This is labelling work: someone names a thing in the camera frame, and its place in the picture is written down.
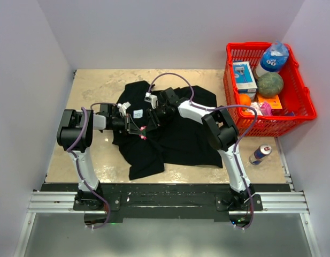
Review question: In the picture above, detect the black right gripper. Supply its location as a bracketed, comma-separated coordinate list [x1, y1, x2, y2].
[145, 104, 171, 133]

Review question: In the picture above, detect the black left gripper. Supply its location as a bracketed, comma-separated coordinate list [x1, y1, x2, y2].
[111, 114, 143, 137]

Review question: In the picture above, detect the black garment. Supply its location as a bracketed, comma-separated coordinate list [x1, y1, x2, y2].
[113, 81, 222, 180]

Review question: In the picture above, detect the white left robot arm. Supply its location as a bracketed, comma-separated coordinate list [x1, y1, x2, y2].
[57, 102, 142, 211]

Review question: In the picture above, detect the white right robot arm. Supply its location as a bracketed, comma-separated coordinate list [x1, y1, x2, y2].
[144, 88, 255, 213]

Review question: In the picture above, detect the orange fruit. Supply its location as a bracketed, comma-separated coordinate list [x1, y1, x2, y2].
[239, 94, 252, 111]

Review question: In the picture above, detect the blue white box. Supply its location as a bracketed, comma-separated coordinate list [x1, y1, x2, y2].
[233, 61, 258, 101]

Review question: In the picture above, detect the pink small package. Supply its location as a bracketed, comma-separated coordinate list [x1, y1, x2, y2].
[260, 101, 272, 116]

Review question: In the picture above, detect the green round melon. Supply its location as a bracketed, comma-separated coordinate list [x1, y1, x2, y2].
[257, 72, 284, 98]

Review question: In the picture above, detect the orange box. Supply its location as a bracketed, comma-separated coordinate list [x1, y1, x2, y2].
[255, 93, 282, 110]

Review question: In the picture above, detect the blue silver drink can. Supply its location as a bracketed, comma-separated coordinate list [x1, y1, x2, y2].
[249, 144, 272, 165]

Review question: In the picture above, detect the blue plastic bag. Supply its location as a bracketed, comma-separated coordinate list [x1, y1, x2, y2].
[254, 40, 289, 79]

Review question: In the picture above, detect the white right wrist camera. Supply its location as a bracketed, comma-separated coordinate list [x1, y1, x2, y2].
[144, 92, 158, 109]

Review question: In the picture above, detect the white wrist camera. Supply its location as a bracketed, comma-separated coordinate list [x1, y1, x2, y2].
[144, 92, 158, 109]
[117, 102, 131, 117]

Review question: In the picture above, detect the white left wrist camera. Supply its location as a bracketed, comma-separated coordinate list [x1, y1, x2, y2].
[117, 102, 131, 117]

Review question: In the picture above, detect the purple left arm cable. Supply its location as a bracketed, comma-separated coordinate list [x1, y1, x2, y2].
[66, 102, 121, 229]

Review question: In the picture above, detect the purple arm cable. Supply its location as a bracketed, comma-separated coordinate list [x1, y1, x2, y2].
[66, 102, 121, 229]
[148, 72, 258, 231]

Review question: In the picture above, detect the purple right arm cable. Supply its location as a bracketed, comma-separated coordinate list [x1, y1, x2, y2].
[148, 72, 258, 231]

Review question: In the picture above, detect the aluminium rail frame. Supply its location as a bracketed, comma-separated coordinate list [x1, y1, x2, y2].
[15, 140, 321, 256]

